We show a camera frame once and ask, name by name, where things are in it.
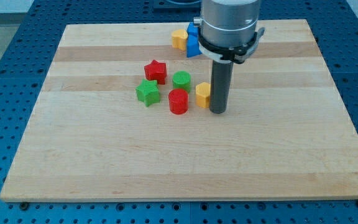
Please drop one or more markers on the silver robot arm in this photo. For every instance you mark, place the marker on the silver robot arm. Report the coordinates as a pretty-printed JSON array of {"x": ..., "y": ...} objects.
[{"x": 228, "y": 23}]

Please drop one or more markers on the red cylinder block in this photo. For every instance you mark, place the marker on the red cylinder block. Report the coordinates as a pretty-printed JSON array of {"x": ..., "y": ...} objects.
[{"x": 178, "y": 101}]

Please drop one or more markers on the yellow hexagon block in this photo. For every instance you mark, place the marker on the yellow hexagon block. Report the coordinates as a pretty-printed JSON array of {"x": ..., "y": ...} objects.
[{"x": 203, "y": 94}]

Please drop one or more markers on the green cylinder block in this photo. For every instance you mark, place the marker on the green cylinder block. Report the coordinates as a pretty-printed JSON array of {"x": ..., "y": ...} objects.
[{"x": 182, "y": 79}]

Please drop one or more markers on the green star block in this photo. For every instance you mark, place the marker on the green star block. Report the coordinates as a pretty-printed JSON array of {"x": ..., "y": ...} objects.
[{"x": 148, "y": 92}]

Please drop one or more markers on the red star block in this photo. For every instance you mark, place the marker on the red star block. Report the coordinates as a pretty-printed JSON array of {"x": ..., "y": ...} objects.
[{"x": 156, "y": 71}]

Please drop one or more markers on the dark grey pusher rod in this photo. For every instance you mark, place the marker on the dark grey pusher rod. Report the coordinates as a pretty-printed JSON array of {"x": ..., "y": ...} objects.
[{"x": 220, "y": 84}]

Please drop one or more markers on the blue triangle block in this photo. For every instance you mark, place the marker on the blue triangle block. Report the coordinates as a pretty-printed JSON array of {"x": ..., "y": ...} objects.
[{"x": 192, "y": 46}]

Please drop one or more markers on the yellow heart block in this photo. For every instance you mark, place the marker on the yellow heart block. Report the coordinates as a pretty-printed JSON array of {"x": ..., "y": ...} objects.
[{"x": 179, "y": 39}]

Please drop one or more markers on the blue cube block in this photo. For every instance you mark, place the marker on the blue cube block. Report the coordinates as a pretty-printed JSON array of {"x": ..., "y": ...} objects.
[{"x": 192, "y": 30}]

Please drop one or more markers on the wooden board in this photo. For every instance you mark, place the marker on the wooden board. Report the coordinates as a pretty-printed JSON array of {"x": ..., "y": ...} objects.
[{"x": 286, "y": 134}]

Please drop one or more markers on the blue perforated table frame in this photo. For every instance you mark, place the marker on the blue perforated table frame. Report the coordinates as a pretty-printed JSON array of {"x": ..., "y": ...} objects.
[{"x": 25, "y": 63}]

